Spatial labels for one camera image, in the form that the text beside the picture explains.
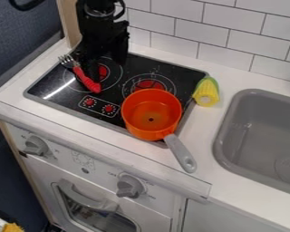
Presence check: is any orange pot with grey handle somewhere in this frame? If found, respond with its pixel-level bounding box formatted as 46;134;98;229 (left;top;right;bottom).
119;88;198;174

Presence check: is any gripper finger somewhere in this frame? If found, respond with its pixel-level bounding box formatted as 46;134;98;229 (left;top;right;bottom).
111;37;131;66
82;57;103;83

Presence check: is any toy stove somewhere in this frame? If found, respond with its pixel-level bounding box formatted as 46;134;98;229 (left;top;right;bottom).
23;51;212;150

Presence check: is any toy sink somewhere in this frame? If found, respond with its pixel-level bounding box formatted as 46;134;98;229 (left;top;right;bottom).
212;88;290;198

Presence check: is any yellow toy corn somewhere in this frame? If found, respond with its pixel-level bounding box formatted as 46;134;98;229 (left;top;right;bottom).
190;75;222;108

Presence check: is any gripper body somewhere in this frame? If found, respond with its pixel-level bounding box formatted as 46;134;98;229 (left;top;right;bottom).
74;12;131;62

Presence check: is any red fork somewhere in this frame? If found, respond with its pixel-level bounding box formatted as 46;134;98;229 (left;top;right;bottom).
57;53;103;94

